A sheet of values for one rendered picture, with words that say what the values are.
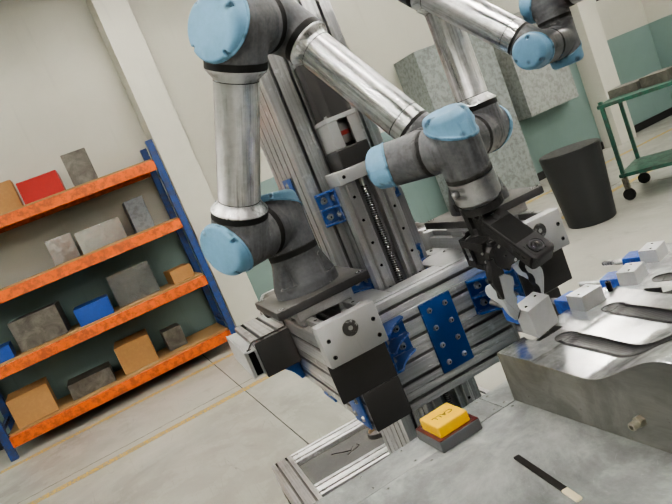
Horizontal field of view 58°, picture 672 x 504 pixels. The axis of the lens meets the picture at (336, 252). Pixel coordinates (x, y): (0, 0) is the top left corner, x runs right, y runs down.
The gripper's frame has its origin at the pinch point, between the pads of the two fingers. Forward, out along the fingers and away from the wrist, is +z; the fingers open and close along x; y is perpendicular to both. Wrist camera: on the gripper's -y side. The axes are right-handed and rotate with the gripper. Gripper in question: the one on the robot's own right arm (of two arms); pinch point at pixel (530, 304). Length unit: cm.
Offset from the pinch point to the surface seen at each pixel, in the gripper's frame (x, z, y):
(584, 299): -8.8, 4.4, -2.5
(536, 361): 8.0, 3.6, -7.3
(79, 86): -17, -102, 546
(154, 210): -14, 27, 528
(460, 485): 29.3, 9.2, -10.2
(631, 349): -0.8, 4.3, -17.5
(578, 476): 18.9, 8.8, -22.7
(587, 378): 8.4, 2.5, -17.8
